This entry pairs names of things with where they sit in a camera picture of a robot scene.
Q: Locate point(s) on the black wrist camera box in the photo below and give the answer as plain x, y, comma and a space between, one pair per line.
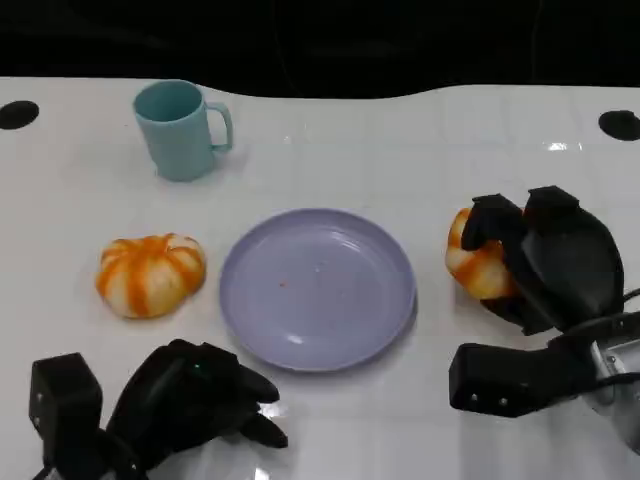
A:
65, 400
500, 380

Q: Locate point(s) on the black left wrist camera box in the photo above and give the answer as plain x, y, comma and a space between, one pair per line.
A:
65, 400

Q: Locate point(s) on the pale green mug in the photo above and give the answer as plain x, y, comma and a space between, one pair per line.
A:
175, 140

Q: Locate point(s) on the lilac plate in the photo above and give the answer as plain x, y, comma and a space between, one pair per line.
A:
317, 295

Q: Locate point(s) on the black curtain backdrop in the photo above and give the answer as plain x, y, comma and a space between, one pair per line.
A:
320, 40

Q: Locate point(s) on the orange and white bread roll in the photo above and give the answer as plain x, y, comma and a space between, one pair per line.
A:
475, 275
150, 275

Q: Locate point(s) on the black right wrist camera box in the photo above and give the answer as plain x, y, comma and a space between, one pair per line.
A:
500, 380

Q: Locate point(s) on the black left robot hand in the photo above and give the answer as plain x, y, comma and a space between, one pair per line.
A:
185, 395

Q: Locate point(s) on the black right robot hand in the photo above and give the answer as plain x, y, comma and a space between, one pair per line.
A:
565, 260

